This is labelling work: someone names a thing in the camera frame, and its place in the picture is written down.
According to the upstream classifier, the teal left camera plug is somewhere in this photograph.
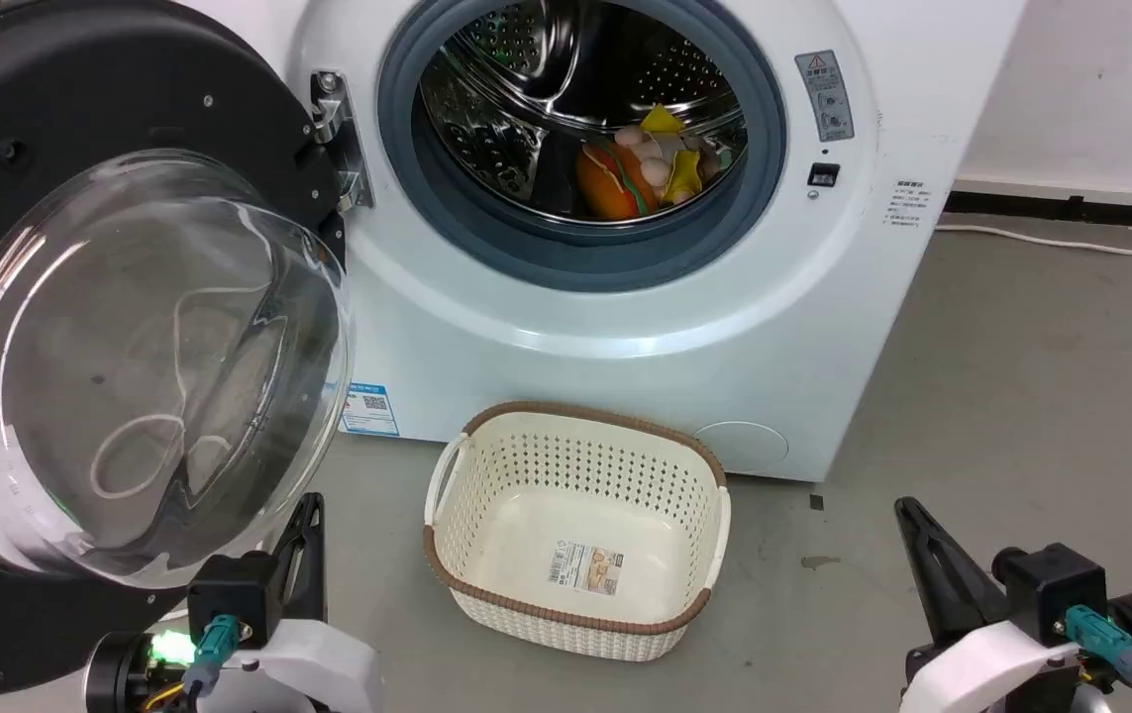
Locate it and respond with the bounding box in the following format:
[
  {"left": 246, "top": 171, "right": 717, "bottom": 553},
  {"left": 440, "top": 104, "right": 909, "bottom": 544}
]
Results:
[{"left": 179, "top": 614, "right": 243, "bottom": 700}]

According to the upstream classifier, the blue energy label sticker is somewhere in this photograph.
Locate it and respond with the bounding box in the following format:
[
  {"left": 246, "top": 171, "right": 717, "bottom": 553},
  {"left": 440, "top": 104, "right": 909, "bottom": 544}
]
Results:
[{"left": 341, "top": 381, "right": 400, "bottom": 438}]

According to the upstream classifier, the orange hamburger plush toy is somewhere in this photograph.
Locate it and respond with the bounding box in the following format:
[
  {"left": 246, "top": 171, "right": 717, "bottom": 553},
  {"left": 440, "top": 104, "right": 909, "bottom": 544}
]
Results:
[{"left": 575, "top": 139, "right": 663, "bottom": 221}]

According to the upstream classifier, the grey warning label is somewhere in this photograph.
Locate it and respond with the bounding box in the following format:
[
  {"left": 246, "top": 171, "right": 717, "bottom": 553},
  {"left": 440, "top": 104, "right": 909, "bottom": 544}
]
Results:
[{"left": 795, "top": 50, "right": 856, "bottom": 143}]

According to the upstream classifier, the white plastic laundry basket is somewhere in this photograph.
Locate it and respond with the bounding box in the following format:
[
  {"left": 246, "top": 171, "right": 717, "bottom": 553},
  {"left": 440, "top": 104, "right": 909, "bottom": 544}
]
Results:
[{"left": 423, "top": 401, "right": 732, "bottom": 662}]

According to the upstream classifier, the teal camera plug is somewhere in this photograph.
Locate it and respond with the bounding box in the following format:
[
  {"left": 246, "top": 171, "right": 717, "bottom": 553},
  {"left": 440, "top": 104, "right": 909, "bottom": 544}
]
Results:
[
  {"left": 1064, "top": 605, "right": 1132, "bottom": 713},
  {"left": 179, "top": 614, "right": 243, "bottom": 700}
]

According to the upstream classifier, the white floor cable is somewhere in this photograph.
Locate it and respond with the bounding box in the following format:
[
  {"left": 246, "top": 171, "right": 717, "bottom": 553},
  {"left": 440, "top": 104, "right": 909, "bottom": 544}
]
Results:
[{"left": 934, "top": 223, "right": 1132, "bottom": 257}]

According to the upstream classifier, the round filter cover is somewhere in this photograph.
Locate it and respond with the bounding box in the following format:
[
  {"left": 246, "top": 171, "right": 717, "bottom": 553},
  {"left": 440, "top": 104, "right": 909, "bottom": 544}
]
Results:
[{"left": 692, "top": 422, "right": 790, "bottom": 477}]

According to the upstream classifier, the white front-load washing machine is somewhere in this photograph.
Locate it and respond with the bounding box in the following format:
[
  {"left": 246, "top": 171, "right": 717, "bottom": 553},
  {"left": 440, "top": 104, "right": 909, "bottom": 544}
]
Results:
[{"left": 174, "top": 0, "right": 1027, "bottom": 483}]

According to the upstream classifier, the black baseboard strip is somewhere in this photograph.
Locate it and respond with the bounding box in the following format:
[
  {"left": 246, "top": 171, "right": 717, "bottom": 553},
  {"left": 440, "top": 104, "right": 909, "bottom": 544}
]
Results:
[{"left": 942, "top": 190, "right": 1132, "bottom": 234}]

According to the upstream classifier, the doll with yellow clothes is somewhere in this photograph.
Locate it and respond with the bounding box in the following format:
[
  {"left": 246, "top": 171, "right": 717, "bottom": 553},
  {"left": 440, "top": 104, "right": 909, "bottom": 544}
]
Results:
[{"left": 613, "top": 104, "right": 727, "bottom": 207}]

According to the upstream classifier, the washer door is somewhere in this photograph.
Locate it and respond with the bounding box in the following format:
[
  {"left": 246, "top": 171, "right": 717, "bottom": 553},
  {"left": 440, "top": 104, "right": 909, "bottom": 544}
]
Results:
[{"left": 0, "top": 0, "right": 359, "bottom": 700}]

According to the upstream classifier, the teal right camera plug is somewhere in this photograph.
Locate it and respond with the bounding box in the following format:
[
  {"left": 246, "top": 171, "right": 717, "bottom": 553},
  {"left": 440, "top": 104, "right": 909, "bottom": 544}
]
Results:
[{"left": 1064, "top": 605, "right": 1132, "bottom": 713}]

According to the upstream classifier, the paper label with barcode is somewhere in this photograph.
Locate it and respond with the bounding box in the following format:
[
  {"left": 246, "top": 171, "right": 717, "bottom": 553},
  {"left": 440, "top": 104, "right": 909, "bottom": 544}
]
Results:
[{"left": 549, "top": 540, "right": 623, "bottom": 596}]

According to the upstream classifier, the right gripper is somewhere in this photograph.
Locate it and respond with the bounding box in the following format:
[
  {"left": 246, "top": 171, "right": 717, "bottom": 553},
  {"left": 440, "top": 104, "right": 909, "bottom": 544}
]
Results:
[{"left": 894, "top": 497, "right": 1132, "bottom": 713}]

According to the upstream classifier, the metal door hinge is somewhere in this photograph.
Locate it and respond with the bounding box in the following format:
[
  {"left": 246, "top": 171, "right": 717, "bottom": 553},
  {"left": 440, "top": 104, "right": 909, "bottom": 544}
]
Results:
[{"left": 308, "top": 69, "right": 375, "bottom": 211}]

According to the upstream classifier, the white text sticker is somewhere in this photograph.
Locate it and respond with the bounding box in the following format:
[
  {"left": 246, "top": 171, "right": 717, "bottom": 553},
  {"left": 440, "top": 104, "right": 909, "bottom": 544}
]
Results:
[{"left": 884, "top": 178, "right": 935, "bottom": 231}]

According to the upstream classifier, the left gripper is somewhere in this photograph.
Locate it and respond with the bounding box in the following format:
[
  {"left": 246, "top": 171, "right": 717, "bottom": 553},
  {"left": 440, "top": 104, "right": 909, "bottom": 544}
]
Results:
[{"left": 84, "top": 492, "right": 385, "bottom": 713}]

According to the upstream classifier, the stainless steel drum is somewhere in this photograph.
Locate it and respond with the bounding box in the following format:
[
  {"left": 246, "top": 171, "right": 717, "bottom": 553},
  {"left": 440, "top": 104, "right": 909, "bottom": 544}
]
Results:
[{"left": 414, "top": 0, "right": 750, "bottom": 225}]

